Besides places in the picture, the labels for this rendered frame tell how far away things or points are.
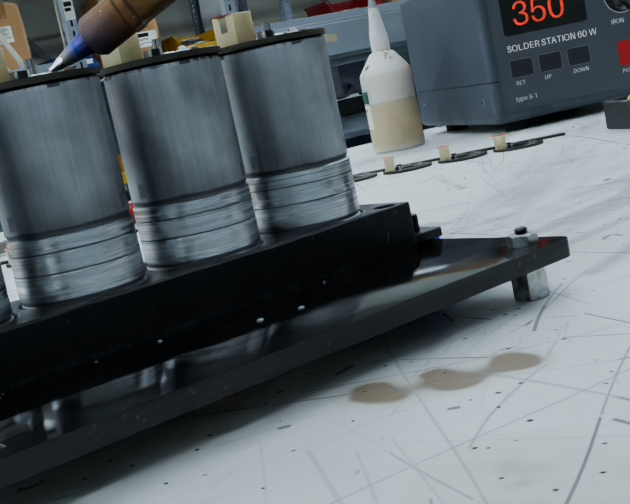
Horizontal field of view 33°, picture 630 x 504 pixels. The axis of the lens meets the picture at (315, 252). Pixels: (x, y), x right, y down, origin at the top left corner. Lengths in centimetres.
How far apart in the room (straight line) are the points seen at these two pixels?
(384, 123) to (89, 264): 49
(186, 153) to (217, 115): 1
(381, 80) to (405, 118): 3
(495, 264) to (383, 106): 48
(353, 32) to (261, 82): 267
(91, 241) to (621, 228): 14
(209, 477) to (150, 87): 9
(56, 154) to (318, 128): 6
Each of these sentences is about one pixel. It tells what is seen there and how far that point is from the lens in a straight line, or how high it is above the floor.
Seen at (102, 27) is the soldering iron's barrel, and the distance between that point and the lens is 19.
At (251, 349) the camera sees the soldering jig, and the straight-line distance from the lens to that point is 17.
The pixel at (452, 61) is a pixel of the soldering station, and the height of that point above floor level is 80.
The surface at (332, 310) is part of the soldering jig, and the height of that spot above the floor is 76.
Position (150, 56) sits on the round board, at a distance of 21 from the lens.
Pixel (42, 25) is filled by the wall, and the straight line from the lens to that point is 482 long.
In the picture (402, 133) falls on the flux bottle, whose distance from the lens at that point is 68.
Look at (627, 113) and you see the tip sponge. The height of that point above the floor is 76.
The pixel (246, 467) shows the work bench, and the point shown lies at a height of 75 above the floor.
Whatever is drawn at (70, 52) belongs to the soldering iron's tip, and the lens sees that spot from 20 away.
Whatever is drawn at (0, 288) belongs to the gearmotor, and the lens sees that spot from 20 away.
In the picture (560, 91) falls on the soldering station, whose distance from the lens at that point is 65.
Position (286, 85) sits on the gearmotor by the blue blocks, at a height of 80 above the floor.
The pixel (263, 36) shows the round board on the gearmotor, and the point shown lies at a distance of 23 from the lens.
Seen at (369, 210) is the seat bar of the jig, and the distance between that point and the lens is 24.
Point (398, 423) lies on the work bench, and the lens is 16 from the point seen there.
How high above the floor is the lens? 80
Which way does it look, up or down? 9 degrees down
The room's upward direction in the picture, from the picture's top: 12 degrees counter-clockwise
